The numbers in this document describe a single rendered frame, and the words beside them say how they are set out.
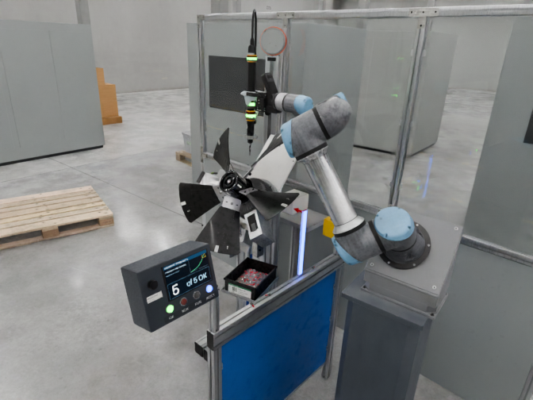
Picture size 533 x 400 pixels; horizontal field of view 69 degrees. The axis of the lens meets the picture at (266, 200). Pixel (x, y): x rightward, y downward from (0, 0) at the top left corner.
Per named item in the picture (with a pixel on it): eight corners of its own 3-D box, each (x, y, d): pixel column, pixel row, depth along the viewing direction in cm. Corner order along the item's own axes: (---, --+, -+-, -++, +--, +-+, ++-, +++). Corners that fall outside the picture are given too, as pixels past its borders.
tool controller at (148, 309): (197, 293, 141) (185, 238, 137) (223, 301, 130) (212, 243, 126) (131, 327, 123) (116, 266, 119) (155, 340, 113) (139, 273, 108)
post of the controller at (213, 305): (214, 325, 149) (213, 282, 141) (220, 329, 147) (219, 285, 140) (208, 329, 147) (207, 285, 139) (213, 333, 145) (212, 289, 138)
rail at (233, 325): (338, 262, 211) (339, 249, 208) (344, 264, 209) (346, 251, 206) (206, 346, 150) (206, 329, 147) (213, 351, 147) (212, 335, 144)
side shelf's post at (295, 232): (289, 319, 285) (296, 215, 254) (293, 322, 283) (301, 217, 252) (285, 321, 282) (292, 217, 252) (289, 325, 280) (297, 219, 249)
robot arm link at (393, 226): (423, 243, 131) (418, 228, 120) (385, 258, 134) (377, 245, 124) (408, 213, 138) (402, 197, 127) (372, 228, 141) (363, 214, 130)
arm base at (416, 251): (431, 232, 141) (428, 221, 133) (416, 270, 138) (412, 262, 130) (391, 220, 150) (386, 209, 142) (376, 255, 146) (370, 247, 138)
